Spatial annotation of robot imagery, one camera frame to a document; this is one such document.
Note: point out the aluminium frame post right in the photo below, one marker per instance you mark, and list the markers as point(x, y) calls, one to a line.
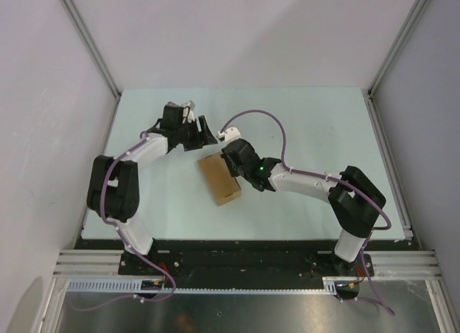
point(408, 27)

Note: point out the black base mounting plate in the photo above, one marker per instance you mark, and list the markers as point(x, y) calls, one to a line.
point(234, 263)

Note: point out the grey slotted cable duct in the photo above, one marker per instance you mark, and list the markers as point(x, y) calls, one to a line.
point(144, 286)

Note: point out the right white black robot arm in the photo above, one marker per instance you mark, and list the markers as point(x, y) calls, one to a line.
point(354, 199)

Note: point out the brown cardboard express box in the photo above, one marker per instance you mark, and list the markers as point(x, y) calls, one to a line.
point(224, 188)

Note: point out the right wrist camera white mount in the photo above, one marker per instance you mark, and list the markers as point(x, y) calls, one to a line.
point(228, 135)

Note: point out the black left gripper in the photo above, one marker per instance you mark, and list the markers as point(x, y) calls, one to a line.
point(204, 138)

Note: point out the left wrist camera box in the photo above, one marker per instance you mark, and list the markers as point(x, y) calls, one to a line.
point(186, 111)

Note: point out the aluminium frame post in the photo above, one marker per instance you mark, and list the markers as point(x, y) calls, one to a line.
point(89, 43)
point(408, 27)

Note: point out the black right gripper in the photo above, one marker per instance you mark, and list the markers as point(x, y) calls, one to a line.
point(228, 161)

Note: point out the aluminium front rail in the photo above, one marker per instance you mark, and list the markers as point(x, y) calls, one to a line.
point(388, 265)

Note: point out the aluminium frame post left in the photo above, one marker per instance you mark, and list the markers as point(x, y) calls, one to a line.
point(89, 43)

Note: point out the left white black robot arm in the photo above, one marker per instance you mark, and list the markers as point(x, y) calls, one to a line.
point(114, 192)

